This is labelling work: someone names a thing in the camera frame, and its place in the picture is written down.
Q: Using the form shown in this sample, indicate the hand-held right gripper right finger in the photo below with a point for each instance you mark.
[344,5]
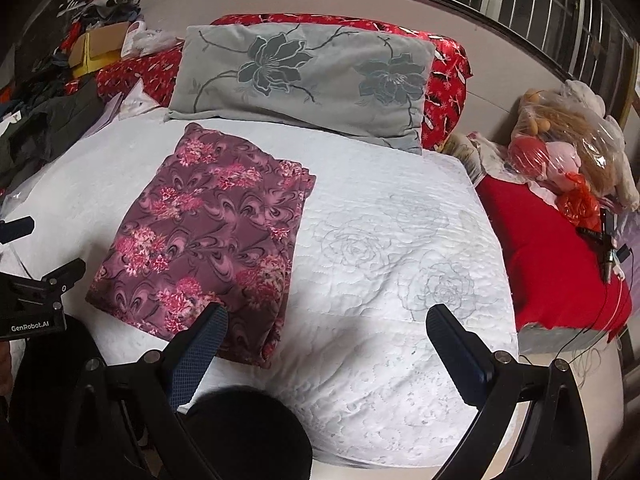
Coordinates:
[457,350]

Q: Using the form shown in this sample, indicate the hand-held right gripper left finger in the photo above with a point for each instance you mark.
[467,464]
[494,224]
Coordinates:
[200,345]

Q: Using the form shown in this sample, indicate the pile of dark clothes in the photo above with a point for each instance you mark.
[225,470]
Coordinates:
[40,110]

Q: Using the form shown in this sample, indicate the pink floral cloth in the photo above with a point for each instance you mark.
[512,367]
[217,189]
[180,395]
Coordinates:
[210,240]

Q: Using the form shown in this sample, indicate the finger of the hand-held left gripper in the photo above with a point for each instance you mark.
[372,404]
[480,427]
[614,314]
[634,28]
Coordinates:
[65,271]
[17,228]

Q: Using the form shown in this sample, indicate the person's black pants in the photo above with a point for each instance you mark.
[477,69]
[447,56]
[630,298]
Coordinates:
[250,435]

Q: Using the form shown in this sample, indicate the cardboard box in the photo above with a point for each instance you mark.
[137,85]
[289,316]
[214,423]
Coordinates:
[97,42]

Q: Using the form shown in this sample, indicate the plastic bag of plush toys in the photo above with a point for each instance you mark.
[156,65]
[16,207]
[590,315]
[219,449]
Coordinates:
[570,135]

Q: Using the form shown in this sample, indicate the grey floral pillow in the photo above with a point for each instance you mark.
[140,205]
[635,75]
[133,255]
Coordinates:
[310,80]

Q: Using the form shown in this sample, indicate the plain red cloth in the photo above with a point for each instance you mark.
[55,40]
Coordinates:
[555,265]

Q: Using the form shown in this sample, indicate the orange plastic bag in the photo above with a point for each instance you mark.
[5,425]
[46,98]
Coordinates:
[577,197]

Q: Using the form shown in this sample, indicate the white plastic bag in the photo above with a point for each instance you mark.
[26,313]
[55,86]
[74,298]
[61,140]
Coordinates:
[147,39]

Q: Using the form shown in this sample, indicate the white quilted bedspread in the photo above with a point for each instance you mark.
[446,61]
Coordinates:
[375,285]

